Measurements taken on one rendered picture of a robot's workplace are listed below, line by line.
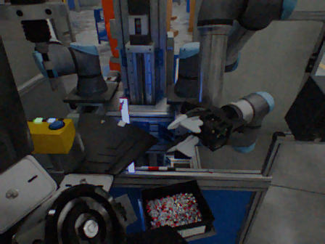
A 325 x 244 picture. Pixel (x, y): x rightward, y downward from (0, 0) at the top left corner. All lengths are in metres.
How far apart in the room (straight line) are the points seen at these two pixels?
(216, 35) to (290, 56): 1.81
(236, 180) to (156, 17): 0.82
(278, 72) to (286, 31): 0.37
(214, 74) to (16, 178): 0.50
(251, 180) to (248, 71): 1.51
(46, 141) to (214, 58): 0.61
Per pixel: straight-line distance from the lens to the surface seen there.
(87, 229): 0.30
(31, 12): 0.25
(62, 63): 1.02
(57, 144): 0.81
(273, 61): 2.33
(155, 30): 1.13
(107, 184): 0.40
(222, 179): 0.88
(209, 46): 0.61
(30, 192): 0.35
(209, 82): 0.62
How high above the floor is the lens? 1.48
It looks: 33 degrees down
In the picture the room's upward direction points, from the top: straight up
